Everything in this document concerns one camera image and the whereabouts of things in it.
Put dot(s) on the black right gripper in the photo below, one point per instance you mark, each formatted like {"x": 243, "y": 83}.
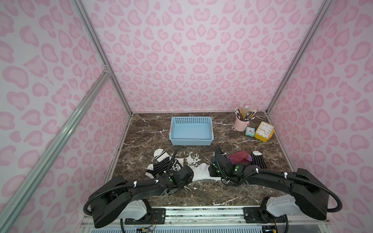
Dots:
{"x": 218, "y": 158}

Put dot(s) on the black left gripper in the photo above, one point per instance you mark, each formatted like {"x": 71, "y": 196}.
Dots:
{"x": 176, "y": 163}

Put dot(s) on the maroon purple sock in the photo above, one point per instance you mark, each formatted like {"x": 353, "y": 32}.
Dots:
{"x": 240, "y": 157}

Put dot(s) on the black striped sock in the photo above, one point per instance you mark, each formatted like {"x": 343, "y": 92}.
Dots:
{"x": 258, "y": 160}
{"x": 162, "y": 161}

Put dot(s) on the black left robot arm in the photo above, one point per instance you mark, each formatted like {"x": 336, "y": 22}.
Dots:
{"x": 107, "y": 203}

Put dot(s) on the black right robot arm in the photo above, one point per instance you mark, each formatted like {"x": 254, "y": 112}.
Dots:
{"x": 312, "y": 197}

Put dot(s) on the small teal cube clock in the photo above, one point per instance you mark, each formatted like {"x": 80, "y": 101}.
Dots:
{"x": 249, "y": 131}

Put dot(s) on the pink pencil cup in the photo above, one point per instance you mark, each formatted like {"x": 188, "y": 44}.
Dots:
{"x": 240, "y": 125}

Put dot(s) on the yellow square alarm clock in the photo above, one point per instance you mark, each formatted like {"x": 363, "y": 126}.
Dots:
{"x": 264, "y": 131}

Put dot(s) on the light blue plastic basket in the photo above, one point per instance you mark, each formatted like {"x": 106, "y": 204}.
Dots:
{"x": 191, "y": 131}

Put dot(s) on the bundle of coloured pencils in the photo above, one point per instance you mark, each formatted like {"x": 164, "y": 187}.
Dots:
{"x": 244, "y": 113}

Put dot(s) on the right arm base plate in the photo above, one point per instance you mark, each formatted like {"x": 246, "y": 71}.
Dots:
{"x": 260, "y": 214}

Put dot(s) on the aluminium front rail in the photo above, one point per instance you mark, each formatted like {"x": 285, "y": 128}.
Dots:
{"x": 211, "y": 219}

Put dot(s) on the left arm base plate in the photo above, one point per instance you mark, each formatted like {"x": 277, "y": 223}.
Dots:
{"x": 140, "y": 212}

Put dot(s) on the aluminium frame strut left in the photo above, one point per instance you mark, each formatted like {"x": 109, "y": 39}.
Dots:
{"x": 17, "y": 203}

